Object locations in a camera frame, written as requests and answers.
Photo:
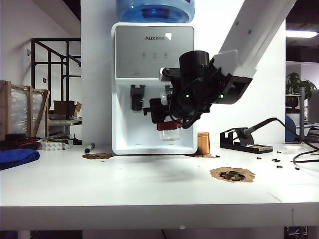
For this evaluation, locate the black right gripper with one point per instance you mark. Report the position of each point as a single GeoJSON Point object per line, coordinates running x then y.
{"type": "Point", "coordinates": [167, 113]}

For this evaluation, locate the clear bottle with red belts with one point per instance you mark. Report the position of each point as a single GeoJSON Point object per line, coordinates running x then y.
{"type": "Point", "coordinates": [170, 135]}

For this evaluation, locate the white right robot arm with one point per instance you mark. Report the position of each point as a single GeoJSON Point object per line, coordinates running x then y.
{"type": "Point", "coordinates": [249, 37]}

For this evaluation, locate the black dispenser tap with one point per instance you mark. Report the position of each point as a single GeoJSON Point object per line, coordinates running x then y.
{"type": "Point", "coordinates": [137, 99]}
{"type": "Point", "coordinates": [168, 87]}

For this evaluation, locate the white AUX water dispenser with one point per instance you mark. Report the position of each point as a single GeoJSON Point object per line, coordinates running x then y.
{"type": "Point", "coordinates": [139, 54]}

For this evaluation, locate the blue water jug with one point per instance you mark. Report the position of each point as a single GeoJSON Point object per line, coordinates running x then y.
{"type": "Point", "coordinates": [154, 10]}

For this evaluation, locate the copper cylindrical can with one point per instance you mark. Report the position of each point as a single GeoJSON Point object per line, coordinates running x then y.
{"type": "Point", "coordinates": [204, 144]}

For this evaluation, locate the flat brown patch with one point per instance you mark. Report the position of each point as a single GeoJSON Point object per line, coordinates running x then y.
{"type": "Point", "coordinates": [97, 156]}

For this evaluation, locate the black marker pen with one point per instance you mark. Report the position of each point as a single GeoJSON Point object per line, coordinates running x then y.
{"type": "Point", "coordinates": [89, 148]}

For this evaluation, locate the black soldering iron stand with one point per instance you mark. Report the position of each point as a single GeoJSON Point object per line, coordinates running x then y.
{"type": "Point", "coordinates": [229, 142]}

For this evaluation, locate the open cardboard box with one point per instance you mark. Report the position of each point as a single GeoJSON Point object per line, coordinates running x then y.
{"type": "Point", "coordinates": [64, 107]}

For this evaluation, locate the grey side table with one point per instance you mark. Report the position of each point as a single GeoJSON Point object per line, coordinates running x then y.
{"type": "Point", "coordinates": [64, 122]}

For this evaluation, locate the black stair railing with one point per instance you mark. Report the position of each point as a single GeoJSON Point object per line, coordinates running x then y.
{"type": "Point", "coordinates": [66, 69]}

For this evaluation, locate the brown patch with dark chips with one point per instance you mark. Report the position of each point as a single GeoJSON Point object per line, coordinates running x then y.
{"type": "Point", "coordinates": [231, 175]}

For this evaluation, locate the black soldering iron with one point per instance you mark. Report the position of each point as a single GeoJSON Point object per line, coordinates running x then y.
{"type": "Point", "coordinates": [256, 128]}

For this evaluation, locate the white tape roll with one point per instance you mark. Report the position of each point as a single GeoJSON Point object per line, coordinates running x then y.
{"type": "Point", "coordinates": [53, 146]}

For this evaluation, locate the blue chair back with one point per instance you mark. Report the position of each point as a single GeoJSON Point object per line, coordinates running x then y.
{"type": "Point", "coordinates": [290, 129]}

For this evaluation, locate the dark red case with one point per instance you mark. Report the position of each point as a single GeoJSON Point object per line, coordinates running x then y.
{"type": "Point", "coordinates": [17, 142]}

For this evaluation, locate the green potted plant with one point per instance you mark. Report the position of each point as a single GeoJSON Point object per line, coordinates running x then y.
{"type": "Point", "coordinates": [295, 79]}

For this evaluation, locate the blue cloth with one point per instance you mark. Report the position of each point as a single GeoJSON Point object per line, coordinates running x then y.
{"type": "Point", "coordinates": [17, 158]}

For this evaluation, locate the grey metal pole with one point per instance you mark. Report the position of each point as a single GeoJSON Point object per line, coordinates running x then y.
{"type": "Point", "coordinates": [301, 112]}

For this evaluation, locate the grey computer monitor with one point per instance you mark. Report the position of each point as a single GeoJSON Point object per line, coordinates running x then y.
{"type": "Point", "coordinates": [314, 107]}

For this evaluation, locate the ceiling light panel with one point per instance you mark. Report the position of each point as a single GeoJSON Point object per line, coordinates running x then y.
{"type": "Point", "coordinates": [300, 34]}

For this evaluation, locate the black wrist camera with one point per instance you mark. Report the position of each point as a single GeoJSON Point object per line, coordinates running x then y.
{"type": "Point", "coordinates": [169, 72]}

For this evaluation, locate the wooden crate frame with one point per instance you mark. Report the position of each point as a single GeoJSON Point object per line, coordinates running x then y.
{"type": "Point", "coordinates": [30, 112]}

